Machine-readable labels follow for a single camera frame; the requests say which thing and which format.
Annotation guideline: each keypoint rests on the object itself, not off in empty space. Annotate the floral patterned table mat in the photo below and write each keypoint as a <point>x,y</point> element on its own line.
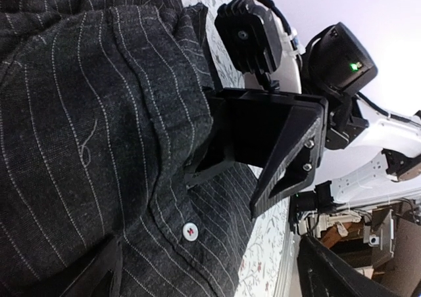
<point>268,260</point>

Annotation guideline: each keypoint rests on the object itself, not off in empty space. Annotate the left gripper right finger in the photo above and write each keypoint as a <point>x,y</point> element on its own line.
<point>323,273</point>

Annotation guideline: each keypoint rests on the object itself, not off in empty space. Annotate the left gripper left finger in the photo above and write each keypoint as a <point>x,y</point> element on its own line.
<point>98,273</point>

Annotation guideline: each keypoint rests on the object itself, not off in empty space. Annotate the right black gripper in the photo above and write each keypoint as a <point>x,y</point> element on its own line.
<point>282,133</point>

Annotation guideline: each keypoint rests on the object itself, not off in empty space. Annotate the black pinstriped shirt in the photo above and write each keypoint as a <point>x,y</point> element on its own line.
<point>102,107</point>

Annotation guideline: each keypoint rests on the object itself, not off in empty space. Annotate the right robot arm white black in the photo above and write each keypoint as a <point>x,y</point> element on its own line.
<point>336,68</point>

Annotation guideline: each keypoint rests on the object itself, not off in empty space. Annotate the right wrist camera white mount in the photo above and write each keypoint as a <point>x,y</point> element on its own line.
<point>261,44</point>

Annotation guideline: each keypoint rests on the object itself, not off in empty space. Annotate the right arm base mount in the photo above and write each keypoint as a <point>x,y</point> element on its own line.
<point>378,237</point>

